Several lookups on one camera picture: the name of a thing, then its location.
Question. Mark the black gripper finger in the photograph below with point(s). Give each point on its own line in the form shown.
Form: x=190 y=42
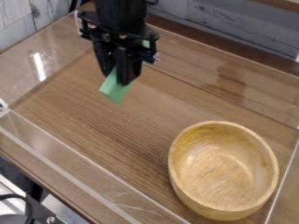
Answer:
x=105 y=52
x=129 y=66

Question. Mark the green rectangular block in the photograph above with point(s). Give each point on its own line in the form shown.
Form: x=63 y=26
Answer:
x=113 y=89

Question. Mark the brown wooden bowl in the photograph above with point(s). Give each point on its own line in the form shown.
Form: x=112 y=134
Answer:
x=224 y=170

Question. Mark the black metal bracket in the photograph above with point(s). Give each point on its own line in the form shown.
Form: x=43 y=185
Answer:
x=41 y=215

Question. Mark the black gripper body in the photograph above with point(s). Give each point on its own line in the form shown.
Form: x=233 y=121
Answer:
x=118 y=23

